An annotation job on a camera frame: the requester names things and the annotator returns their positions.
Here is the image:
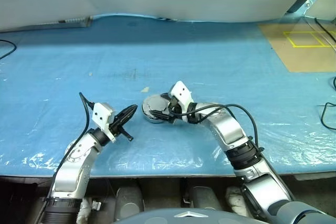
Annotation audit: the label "grey power strip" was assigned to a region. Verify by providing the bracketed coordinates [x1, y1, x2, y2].
[36, 16, 94, 29]

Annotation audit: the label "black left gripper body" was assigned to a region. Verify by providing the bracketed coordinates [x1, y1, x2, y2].
[108, 118, 134, 141]

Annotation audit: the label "blue plastic table cover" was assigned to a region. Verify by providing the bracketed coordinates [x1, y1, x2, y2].
[0, 13, 336, 176]

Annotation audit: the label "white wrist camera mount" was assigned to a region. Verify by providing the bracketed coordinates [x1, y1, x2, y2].
[169, 80, 195, 123]
[92, 102, 117, 144]

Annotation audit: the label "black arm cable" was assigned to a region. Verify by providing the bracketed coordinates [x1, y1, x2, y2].
[51, 92, 96, 183]
[170, 104, 266, 156]

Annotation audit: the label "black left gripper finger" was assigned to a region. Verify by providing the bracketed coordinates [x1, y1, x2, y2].
[115, 104, 139, 121]
[114, 110, 137, 130]

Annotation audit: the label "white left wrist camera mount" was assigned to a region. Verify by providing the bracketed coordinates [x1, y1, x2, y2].
[92, 102, 117, 144]

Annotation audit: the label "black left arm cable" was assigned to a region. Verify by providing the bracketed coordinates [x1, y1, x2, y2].
[51, 92, 96, 183]

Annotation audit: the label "grey rounded cylinder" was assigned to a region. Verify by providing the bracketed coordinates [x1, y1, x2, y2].
[192, 186, 224, 210]
[114, 186, 145, 221]

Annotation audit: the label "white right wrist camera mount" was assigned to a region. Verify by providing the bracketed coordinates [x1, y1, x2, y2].
[169, 80, 195, 123]

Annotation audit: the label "thin black cable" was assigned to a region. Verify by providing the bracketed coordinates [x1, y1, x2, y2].
[0, 39, 18, 60]
[314, 17, 336, 43]
[320, 76, 336, 132]

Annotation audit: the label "brown cardboard sheet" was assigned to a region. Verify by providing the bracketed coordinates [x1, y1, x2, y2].
[257, 22, 336, 73]

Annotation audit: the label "white crumpled cloth bundle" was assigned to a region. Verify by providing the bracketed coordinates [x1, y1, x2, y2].
[76, 197, 93, 224]
[225, 186, 248, 216]

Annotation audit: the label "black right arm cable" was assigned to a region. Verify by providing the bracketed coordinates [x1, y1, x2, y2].
[170, 104, 266, 156]

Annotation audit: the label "grey bracket with bolt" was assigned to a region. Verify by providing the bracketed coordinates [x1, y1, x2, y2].
[303, 0, 320, 19]

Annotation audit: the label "grey robot torso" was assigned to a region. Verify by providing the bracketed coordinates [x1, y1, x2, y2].
[111, 200, 336, 224]

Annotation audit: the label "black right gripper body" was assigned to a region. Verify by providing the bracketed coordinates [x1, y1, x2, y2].
[167, 97, 185, 116]

